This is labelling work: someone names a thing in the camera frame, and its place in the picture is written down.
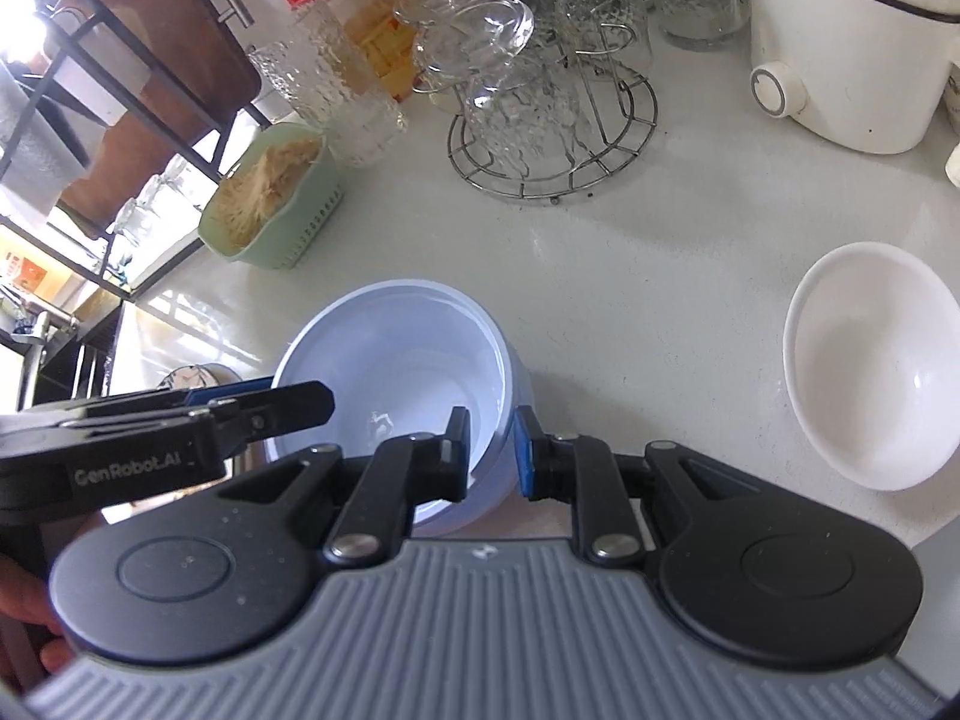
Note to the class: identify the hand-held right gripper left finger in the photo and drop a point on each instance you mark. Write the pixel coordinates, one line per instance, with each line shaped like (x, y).
(457, 457)

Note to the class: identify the bundle of wooden sticks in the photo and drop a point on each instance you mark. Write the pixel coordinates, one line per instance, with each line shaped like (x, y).
(262, 187)

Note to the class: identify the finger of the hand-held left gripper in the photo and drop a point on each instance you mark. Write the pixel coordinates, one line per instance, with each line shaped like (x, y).
(285, 409)
(225, 393)

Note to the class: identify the white textured cloth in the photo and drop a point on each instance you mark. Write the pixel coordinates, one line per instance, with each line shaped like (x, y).
(34, 142)

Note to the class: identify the black metal dish rack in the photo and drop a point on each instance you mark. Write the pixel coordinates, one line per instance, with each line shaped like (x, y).
(82, 64)

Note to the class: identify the stemmed textured glass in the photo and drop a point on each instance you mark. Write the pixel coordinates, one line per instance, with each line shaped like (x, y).
(604, 30)

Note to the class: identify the chrome faucet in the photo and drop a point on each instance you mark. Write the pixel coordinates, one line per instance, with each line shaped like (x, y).
(45, 321)

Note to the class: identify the large textured glass tumbler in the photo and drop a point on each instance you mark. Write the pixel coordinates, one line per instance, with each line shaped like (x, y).
(337, 97)

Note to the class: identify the green plastic basket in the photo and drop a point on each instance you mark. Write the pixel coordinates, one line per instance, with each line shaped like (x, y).
(315, 232)

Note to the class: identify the orange dish soap bottle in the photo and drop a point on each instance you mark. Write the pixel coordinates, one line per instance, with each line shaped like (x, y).
(30, 274)

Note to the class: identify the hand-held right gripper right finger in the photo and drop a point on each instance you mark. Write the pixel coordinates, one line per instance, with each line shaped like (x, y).
(521, 457)

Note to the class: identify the small glass jar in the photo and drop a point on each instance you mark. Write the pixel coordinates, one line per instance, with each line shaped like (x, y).
(150, 199)
(126, 221)
(176, 176)

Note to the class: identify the white ceramic bowl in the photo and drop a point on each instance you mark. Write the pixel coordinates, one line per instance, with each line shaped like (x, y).
(877, 375)

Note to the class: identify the floral ceramic plate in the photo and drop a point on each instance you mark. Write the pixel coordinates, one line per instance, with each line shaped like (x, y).
(199, 375)

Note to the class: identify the white electric kettle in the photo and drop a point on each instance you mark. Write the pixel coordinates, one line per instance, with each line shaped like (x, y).
(847, 52)

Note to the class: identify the person's left hand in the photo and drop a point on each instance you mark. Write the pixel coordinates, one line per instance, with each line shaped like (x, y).
(26, 589)

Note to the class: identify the brown cutting board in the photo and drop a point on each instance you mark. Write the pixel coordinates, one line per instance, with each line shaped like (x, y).
(187, 67)

